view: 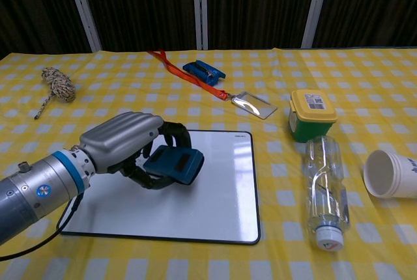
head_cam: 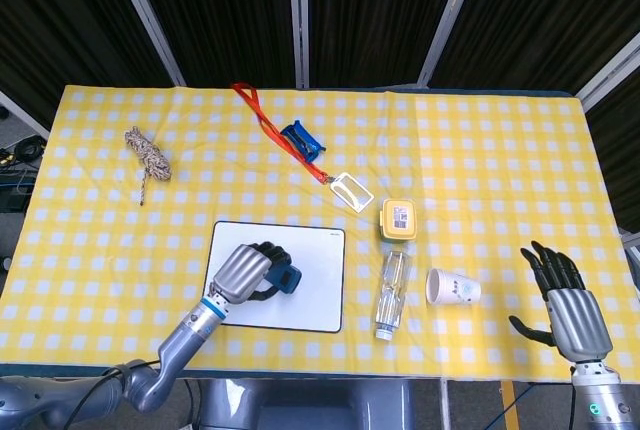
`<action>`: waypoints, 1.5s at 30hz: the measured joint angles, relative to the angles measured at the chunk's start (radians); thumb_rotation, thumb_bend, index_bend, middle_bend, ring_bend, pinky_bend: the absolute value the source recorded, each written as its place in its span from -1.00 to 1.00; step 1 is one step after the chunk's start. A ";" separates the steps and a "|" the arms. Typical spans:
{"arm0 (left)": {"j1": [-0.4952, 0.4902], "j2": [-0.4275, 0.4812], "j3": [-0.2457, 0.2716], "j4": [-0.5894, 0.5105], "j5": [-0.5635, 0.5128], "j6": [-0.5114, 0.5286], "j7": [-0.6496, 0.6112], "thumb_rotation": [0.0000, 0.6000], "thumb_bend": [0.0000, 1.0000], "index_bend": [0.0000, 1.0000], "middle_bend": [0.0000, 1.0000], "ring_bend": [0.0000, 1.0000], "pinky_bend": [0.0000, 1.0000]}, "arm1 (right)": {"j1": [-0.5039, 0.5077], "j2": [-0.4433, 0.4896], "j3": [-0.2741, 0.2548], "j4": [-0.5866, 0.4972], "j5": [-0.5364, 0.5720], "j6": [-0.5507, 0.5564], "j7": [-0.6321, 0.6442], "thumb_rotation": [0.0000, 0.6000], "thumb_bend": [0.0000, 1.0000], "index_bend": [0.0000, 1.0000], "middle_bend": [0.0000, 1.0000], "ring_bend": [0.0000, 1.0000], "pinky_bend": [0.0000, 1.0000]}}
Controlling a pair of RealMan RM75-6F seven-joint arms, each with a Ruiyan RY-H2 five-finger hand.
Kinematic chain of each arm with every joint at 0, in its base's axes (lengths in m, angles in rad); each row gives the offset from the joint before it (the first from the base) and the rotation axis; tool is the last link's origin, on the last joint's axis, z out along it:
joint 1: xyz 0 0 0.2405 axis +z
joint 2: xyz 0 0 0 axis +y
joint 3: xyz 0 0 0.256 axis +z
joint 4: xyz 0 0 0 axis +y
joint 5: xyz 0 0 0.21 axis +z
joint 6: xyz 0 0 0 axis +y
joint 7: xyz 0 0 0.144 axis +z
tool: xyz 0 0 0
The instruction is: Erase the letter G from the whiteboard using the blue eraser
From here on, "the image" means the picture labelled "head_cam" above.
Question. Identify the clear plastic badge holder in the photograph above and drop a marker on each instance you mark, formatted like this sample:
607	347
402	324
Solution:
352	192

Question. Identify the white partition post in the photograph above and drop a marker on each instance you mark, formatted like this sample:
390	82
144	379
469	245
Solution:
448	15
607	75
146	15
20	110
299	15

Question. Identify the blue black clip tool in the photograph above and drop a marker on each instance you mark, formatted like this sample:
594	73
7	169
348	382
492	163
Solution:
302	139

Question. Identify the white paper cup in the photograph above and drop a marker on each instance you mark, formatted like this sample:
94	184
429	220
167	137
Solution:
450	287

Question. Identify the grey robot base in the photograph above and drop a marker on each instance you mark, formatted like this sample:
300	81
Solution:
300	405

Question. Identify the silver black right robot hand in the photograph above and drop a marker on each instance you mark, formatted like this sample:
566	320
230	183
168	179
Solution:
580	320

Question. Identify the blue object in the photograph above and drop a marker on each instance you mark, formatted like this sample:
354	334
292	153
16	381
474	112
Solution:
287	280

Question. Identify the dark partition panel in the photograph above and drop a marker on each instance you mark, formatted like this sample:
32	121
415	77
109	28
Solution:
380	15
60	25
620	160
540	15
215	15

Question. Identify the yellow white checked tablecloth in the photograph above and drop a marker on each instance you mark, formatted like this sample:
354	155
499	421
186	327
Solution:
500	175

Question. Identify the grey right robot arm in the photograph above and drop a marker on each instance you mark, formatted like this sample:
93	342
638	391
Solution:
600	400

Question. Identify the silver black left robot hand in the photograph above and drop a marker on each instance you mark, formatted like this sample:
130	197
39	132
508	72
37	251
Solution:
240	275

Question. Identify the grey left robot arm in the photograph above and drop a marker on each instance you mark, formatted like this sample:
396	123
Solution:
185	340

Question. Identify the green container yellow lid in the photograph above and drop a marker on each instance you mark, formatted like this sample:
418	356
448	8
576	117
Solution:
387	220

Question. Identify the white mat with black border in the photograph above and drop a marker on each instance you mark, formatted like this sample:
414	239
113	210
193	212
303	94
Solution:
315	275

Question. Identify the clear plastic water bottle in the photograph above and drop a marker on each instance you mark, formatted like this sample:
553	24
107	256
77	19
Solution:
392	300

